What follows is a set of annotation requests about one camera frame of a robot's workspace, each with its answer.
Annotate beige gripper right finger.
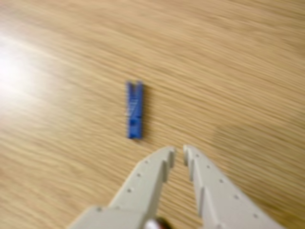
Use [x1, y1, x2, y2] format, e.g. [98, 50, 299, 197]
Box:
[183, 144, 286, 229]

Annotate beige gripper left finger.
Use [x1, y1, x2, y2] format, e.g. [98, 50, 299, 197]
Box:
[68, 146, 177, 229]

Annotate blue peg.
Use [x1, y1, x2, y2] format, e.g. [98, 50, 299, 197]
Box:
[125, 80, 144, 139]

